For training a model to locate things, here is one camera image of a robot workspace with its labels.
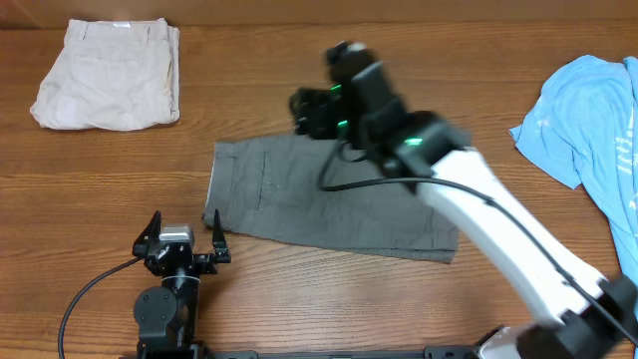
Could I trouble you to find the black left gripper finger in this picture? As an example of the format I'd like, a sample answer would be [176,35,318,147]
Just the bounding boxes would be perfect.
[211,210,229,255]
[133,210,161,249]

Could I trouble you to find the grey shorts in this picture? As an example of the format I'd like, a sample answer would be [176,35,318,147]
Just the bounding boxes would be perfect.
[204,135,458,263]

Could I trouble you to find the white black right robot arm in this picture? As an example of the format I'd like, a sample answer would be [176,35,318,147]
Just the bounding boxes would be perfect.
[289,42,637,359]

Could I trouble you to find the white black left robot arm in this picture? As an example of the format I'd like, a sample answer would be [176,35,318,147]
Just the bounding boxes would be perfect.
[133,212,231,359]

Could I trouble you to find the folded beige shorts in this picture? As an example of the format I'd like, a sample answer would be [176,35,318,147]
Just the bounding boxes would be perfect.
[30,18,180,132]

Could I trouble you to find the light blue t-shirt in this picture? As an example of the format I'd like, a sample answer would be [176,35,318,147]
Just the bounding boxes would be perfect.
[509,55,637,280]

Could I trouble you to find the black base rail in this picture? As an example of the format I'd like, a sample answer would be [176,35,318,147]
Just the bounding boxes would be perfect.
[122,345,479,359]

